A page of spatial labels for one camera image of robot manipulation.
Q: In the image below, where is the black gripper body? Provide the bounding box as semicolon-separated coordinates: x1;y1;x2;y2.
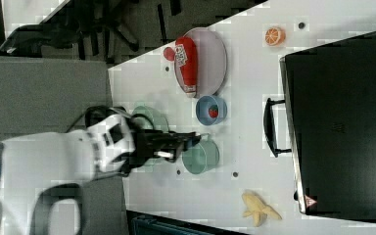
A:
123;130;190;176

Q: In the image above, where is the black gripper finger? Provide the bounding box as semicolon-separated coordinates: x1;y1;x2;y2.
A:
176;132;202;146

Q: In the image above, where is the black oven door handle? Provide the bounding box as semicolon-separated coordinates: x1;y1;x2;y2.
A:
263;98;292;158

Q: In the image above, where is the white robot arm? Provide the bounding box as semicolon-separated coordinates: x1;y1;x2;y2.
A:
0;108;202;235

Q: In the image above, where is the green oval colander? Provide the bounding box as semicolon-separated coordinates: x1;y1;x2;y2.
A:
130;105;170;172

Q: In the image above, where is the blue small bowl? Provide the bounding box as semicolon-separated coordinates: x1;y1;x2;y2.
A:
196;96;227;126

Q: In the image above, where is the red strawberry toy in bowl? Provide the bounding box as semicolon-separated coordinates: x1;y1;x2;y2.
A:
209;105;219;118

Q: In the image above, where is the grey round plate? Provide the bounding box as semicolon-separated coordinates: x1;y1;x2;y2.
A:
174;27;227;98

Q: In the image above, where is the red ketchup bottle toy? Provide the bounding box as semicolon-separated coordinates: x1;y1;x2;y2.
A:
175;36;198;98

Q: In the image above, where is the red strawberry toy on table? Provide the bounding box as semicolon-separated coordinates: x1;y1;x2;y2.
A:
163;47;175;62

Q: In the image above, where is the orange slice toy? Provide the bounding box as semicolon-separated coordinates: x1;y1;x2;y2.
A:
264;26;286;46

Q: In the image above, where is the black office chair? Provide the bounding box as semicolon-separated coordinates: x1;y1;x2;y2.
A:
0;0;141;62

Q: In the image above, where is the green cup with handle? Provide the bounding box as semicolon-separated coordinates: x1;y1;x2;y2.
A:
182;134;219;174

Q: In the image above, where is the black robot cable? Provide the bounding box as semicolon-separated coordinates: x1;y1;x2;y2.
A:
67;105;155;133

